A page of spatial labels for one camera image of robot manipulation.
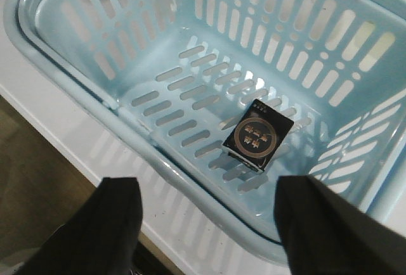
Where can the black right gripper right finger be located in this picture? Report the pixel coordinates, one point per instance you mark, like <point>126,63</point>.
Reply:
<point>322,233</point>

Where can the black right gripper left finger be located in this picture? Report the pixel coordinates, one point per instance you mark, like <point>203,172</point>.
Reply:
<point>100,238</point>

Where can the black tissue pack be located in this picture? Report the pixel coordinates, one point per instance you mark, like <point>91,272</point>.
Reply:
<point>257,135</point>

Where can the light blue plastic basket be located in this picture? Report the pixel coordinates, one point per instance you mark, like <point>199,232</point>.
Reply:
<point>172,78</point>

